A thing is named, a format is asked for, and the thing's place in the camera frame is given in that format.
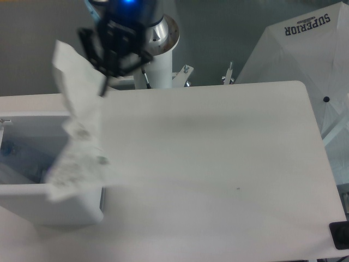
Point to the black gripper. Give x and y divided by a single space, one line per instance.
122 30

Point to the white plastic wrapper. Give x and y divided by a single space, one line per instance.
83 164

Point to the clear plastic water bottle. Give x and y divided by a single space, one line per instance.
22 164

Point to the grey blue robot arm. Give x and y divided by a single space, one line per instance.
95 9

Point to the white plastic trash can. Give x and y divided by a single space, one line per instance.
29 201

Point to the white umbrella with lettering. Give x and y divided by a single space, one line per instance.
313 49

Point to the black device at table edge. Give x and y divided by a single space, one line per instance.
339 232

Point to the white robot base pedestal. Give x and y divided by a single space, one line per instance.
162 40

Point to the middle metal bracket clamp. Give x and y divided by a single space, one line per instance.
180 78

